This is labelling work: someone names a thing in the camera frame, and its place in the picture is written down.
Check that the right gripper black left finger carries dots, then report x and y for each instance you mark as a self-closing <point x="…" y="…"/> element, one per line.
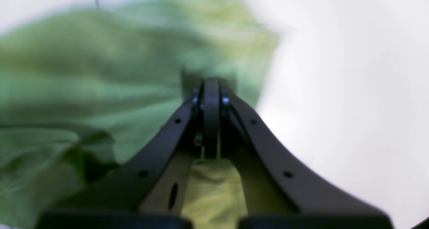
<point x="147" y="192"/>

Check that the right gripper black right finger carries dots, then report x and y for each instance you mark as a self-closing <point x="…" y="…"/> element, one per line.
<point x="280" y="191"/>

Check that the green t-shirt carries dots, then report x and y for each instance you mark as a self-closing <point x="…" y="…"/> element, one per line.
<point x="83" y="91"/>

